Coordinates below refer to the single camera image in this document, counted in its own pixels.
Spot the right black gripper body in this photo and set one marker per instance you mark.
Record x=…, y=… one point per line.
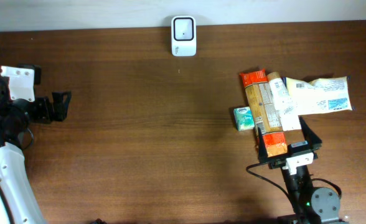
x=274, y=160

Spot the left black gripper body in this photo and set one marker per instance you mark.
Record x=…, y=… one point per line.
x=41, y=111

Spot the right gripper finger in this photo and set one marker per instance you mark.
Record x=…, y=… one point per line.
x=262, y=152
x=314, y=142

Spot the orange spaghetti packet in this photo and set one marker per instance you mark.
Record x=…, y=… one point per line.
x=268, y=127

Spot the white cream tube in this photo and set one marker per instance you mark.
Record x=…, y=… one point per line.
x=283, y=103

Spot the teal tissue pack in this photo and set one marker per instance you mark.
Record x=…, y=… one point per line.
x=243, y=118

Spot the pale yellow snack bag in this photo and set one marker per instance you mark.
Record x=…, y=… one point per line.
x=320, y=96

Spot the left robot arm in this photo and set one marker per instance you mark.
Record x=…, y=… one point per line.
x=17, y=200

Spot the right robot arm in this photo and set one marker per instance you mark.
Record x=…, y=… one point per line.
x=310, y=204

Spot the white barcode scanner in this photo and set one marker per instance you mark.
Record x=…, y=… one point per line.
x=183, y=36

